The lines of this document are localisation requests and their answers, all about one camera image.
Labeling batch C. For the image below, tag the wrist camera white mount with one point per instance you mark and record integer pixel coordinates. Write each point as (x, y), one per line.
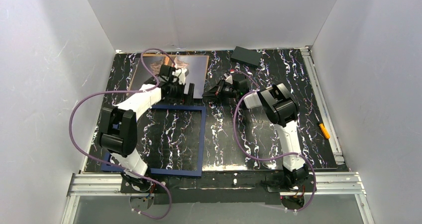
(179, 76)
(227, 77)

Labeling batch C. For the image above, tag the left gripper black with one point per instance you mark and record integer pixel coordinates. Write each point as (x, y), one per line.
(190, 89)

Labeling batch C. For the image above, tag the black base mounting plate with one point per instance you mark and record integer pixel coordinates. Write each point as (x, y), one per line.
(234, 187)

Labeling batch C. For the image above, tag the blue photo frame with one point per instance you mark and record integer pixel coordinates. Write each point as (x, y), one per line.
(171, 139)

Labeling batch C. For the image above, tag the black rectangular box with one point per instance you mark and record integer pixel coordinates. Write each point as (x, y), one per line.
(250, 58)

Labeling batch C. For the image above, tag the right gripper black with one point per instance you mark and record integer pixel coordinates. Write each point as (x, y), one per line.
(223, 88)

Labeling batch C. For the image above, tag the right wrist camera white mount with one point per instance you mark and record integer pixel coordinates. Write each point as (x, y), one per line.
(227, 77)

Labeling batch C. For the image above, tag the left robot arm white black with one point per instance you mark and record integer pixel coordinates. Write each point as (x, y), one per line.
(118, 125)

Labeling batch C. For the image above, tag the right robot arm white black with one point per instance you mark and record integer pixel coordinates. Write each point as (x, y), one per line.
(282, 111)

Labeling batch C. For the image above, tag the aluminium rail right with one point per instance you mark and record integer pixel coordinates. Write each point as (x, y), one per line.
(326, 120)

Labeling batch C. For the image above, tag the mountain photo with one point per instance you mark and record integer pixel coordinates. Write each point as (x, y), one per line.
(196, 64)

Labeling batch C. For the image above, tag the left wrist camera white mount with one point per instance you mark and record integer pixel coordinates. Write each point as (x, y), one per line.
(179, 76)

